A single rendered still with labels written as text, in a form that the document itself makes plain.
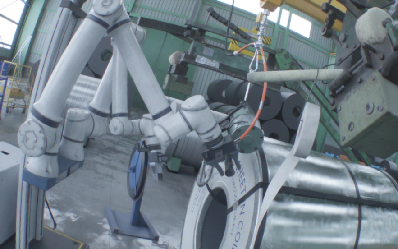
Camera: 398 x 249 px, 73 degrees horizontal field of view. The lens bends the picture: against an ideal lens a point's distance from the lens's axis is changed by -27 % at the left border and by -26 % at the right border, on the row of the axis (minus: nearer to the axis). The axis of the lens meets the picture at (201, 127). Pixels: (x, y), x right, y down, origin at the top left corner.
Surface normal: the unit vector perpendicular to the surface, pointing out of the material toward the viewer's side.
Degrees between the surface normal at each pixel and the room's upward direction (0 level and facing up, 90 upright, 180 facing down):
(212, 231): 62
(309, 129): 84
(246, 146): 115
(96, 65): 90
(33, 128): 93
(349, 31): 90
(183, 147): 109
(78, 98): 71
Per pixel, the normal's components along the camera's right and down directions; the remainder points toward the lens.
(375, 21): 0.05, -0.10
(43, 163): 0.58, -0.16
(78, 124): 0.53, 0.22
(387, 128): -0.11, 0.86
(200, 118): 0.29, 0.37
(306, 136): -0.26, 0.23
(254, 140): 0.02, 0.51
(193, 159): -0.02, 0.73
